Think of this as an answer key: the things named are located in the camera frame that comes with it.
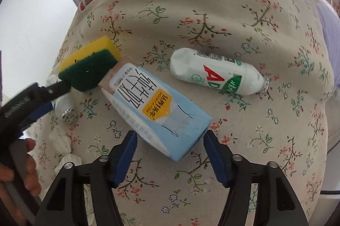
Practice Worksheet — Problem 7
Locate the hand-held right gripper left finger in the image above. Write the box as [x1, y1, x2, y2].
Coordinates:
[34, 130, 139, 226]

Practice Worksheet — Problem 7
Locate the person's left hand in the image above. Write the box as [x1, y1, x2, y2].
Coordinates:
[0, 137, 42, 197]

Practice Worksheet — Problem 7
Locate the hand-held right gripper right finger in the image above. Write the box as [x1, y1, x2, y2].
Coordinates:
[203, 130, 309, 226]

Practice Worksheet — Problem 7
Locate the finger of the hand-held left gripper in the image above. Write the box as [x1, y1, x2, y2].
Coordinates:
[25, 81, 72, 107]
[23, 102, 55, 127]

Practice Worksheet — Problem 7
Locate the floral tablecloth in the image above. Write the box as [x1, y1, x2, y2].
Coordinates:
[34, 0, 336, 226]

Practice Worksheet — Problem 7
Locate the white drink bottle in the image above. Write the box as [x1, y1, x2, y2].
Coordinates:
[46, 74, 79, 125]
[169, 47, 272, 96]

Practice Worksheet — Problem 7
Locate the purple bedspread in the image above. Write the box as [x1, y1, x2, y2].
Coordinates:
[316, 0, 340, 65]

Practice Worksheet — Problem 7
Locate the crumpled white tissue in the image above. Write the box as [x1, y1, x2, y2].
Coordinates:
[49, 127, 83, 176]

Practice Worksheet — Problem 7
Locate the yellow green sponge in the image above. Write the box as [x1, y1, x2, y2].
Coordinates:
[58, 36, 122, 93]

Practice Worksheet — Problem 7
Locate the light blue milk carton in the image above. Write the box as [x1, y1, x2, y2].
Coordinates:
[99, 57, 213, 163]

